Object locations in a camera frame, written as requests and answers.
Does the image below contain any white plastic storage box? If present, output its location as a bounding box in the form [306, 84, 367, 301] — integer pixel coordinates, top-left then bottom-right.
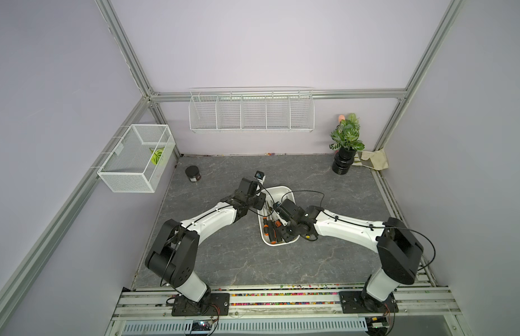
[257, 186, 299, 247]

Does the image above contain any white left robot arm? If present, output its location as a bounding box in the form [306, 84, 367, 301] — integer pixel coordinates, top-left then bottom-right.
[145, 171, 266, 305]

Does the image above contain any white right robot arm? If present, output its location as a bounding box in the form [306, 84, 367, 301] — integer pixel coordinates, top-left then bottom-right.
[274, 200, 424, 305]

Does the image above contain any black orange screwdriver in box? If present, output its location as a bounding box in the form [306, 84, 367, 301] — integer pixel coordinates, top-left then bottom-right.
[263, 216, 277, 245]

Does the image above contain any small black jar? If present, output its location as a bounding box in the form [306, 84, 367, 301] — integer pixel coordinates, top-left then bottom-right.
[185, 165, 201, 183]

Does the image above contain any black glossy plant pot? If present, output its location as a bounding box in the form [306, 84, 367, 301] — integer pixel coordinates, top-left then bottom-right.
[331, 147, 357, 175]

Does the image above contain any green artificial plant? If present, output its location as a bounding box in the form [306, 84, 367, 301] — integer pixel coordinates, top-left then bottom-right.
[329, 113, 365, 151]

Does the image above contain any cream work glove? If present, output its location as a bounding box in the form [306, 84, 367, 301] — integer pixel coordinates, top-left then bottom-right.
[354, 148, 389, 171]

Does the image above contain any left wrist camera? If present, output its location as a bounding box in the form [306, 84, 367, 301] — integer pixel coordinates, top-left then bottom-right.
[254, 171, 266, 183]

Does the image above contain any long white wire shelf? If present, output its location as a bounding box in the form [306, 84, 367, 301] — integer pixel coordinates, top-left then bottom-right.
[189, 87, 315, 132]

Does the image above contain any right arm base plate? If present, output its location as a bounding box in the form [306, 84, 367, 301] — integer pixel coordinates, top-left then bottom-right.
[339, 291, 399, 314]

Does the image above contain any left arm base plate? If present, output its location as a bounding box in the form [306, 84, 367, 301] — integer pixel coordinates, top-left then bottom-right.
[171, 293, 230, 317]

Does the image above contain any white wire basket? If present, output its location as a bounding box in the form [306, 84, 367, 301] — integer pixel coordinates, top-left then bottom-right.
[97, 124, 175, 193]

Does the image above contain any aluminium rail base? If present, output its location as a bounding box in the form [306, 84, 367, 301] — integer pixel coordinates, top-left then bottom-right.
[106, 282, 471, 335]

